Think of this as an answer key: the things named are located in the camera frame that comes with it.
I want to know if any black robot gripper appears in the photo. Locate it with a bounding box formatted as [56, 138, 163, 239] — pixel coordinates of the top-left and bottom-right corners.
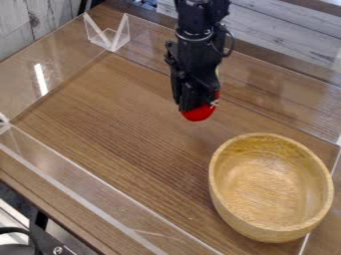
[166, 31, 225, 112]

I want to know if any red plush strawberry toy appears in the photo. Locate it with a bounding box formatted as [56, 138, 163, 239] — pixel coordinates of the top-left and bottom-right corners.
[179, 64, 222, 123]

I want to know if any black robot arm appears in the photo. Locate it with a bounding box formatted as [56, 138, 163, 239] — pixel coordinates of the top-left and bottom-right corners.
[166, 0, 234, 113]

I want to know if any oval wooden bowl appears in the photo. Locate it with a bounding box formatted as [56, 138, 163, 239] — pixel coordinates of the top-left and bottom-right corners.
[207, 132, 334, 243]

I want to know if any clear acrylic front wall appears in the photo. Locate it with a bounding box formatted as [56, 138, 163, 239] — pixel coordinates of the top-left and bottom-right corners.
[0, 114, 216, 255]

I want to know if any black cable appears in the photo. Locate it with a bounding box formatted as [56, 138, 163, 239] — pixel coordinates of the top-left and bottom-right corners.
[0, 226, 37, 248]

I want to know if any black table leg frame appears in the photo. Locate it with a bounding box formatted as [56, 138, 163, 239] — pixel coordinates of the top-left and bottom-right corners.
[29, 207, 77, 255]

